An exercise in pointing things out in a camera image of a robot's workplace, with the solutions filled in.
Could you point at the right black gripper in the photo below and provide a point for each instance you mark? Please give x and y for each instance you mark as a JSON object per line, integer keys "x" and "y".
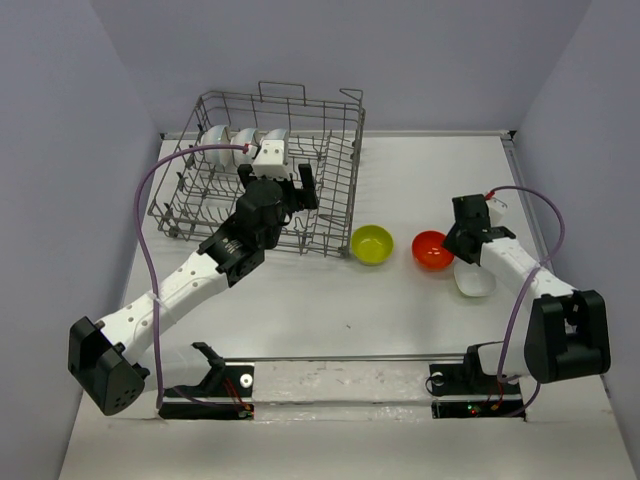
{"x": 451, "y": 243}

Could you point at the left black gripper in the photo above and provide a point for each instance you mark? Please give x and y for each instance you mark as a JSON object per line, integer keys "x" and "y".
{"x": 299, "y": 199}

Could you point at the white round bowl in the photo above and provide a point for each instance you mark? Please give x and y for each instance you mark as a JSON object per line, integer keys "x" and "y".
{"x": 217, "y": 142}
{"x": 250, "y": 137}
{"x": 279, "y": 134}

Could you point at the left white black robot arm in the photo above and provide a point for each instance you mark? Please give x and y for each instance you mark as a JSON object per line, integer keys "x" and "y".
{"x": 105, "y": 356}

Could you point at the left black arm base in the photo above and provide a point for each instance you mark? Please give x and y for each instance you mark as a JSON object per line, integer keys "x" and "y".
{"x": 221, "y": 390}

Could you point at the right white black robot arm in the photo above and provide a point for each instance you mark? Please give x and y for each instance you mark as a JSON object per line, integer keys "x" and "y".
{"x": 555, "y": 331}

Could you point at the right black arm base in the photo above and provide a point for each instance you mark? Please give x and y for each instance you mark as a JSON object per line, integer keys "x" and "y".
{"x": 460, "y": 389}

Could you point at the orange bowl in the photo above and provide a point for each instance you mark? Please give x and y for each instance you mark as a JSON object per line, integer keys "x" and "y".
{"x": 428, "y": 252}

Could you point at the white square bowl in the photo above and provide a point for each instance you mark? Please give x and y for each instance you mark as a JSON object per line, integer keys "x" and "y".
{"x": 473, "y": 280}

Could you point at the lime green bowl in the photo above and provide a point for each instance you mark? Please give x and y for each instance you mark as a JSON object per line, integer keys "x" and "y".
{"x": 372, "y": 245}

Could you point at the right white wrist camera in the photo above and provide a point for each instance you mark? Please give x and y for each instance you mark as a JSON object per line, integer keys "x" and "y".
{"x": 497, "y": 210}

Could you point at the grey wire dish rack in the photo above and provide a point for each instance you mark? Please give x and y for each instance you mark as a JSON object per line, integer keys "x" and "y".
{"x": 195, "y": 194}

